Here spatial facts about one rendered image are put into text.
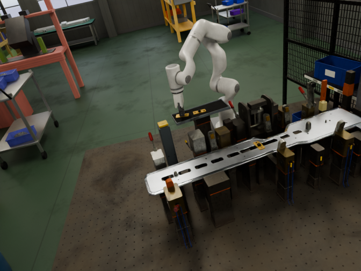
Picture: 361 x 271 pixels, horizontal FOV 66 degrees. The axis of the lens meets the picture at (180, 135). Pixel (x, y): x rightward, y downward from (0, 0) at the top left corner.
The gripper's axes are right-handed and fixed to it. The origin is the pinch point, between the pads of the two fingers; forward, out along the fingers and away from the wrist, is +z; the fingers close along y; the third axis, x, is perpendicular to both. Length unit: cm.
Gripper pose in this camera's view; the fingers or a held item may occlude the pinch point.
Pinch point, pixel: (181, 112)
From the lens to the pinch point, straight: 181.8
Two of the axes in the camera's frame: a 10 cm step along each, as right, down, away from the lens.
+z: 1.8, 8.2, 5.3
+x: 9.8, -0.9, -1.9
